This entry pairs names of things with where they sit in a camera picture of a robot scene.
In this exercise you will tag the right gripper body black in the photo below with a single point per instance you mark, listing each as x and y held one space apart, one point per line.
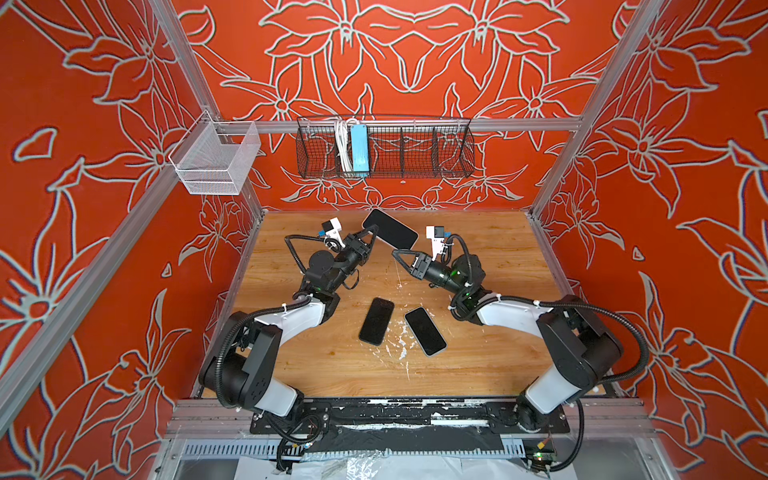
429 270

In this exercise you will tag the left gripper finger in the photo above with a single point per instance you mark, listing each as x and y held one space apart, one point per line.
369 231
370 245

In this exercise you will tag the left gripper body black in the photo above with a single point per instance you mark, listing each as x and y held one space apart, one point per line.
349 257

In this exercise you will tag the phone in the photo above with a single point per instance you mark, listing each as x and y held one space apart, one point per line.
390 230

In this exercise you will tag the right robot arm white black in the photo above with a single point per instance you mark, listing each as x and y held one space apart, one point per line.
583 350

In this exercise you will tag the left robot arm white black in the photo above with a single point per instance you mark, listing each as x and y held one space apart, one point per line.
239 367

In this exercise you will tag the left black smartphone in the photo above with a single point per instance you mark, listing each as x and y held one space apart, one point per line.
375 324

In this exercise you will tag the black smartphone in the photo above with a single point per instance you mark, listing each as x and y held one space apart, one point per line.
375 324
424 329

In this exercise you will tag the middle black smartphone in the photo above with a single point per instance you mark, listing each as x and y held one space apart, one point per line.
424 329

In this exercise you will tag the blue box in basket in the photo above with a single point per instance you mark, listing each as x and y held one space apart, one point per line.
360 150

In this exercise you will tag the small green circuit board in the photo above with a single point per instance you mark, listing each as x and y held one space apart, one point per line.
540 457

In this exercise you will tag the black wire wall basket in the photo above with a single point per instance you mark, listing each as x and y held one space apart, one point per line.
400 147

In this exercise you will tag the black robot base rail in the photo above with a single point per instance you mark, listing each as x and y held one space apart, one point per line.
457 426

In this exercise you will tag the white mesh wall basket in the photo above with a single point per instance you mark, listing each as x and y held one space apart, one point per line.
209 160

